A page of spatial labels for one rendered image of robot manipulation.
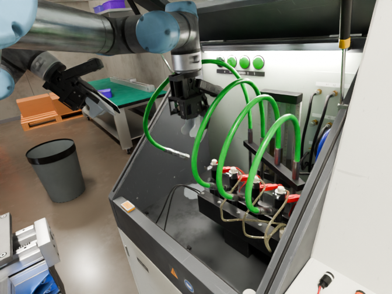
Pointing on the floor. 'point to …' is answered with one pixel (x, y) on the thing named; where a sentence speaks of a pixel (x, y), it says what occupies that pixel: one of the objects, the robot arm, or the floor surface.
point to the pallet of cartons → (44, 111)
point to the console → (363, 171)
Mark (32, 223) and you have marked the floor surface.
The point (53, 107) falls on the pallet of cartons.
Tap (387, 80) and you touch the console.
